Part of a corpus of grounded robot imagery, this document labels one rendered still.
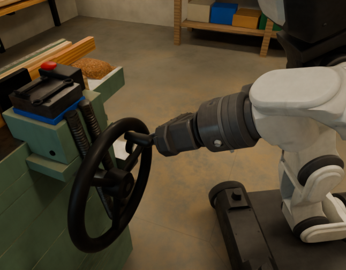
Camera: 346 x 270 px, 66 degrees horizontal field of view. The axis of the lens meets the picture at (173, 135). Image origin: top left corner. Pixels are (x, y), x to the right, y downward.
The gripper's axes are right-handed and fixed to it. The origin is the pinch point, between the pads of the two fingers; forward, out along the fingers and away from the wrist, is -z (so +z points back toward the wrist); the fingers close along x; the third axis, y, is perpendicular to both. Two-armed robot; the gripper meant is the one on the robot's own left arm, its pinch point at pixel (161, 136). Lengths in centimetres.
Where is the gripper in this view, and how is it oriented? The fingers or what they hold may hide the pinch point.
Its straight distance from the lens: 52.1
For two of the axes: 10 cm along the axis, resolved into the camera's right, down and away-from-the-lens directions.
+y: -3.2, -9.3, -1.7
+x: 5.2, -3.2, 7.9
